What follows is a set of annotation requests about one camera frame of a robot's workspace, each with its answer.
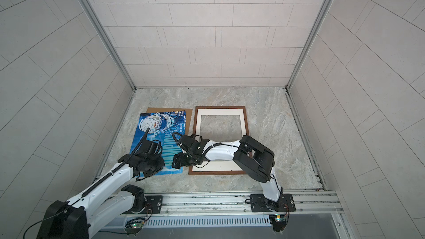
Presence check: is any aluminium mounting rail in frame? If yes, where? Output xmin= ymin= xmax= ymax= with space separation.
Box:
xmin=66 ymin=190 xmax=344 ymax=220

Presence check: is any brown wooden picture frame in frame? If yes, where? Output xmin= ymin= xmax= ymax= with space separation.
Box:
xmin=188 ymin=106 xmax=250 ymax=176

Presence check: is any left controller circuit board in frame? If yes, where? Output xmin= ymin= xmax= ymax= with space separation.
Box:
xmin=125 ymin=218 xmax=146 ymax=234

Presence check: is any blue poster photo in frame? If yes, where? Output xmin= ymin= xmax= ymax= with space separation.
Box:
xmin=130 ymin=110 xmax=187 ymax=175

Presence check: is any left corner aluminium post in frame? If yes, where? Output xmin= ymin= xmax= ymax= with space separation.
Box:
xmin=78 ymin=0 xmax=137 ymax=91

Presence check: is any controller circuit board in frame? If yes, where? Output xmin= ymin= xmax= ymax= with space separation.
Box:
xmin=125 ymin=218 xmax=146 ymax=234
xmin=269 ymin=215 xmax=288 ymax=232

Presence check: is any brown cardboard backing board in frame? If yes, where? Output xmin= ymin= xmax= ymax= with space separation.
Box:
xmin=146 ymin=107 xmax=193 ymax=135

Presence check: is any corner aluminium post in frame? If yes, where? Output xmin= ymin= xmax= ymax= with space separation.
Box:
xmin=286 ymin=0 xmax=333 ymax=91
xmin=78 ymin=0 xmax=137 ymax=91

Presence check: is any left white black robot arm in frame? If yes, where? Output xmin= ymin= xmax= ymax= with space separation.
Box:
xmin=37 ymin=129 xmax=164 ymax=239

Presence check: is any right controller circuit board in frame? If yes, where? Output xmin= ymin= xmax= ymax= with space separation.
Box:
xmin=269 ymin=215 xmax=288 ymax=232

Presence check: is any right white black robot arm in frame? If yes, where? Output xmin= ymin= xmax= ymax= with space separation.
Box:
xmin=172 ymin=132 xmax=282 ymax=202

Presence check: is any right corner aluminium post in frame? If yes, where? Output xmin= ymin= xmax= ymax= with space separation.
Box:
xmin=286 ymin=0 xmax=333 ymax=91

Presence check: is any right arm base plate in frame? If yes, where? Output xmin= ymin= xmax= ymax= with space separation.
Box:
xmin=246 ymin=194 xmax=296 ymax=212

